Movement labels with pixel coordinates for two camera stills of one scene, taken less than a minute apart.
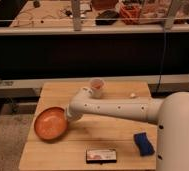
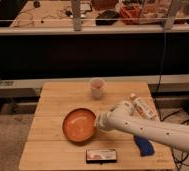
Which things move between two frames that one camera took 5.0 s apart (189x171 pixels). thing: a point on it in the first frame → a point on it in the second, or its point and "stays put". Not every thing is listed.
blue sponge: x=144 y=144 stays put
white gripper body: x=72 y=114 → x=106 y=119
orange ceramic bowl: x=50 y=123 → x=79 y=124
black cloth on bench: x=107 y=17 stays put
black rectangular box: x=101 y=156 stays put
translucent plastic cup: x=97 y=86 stays put
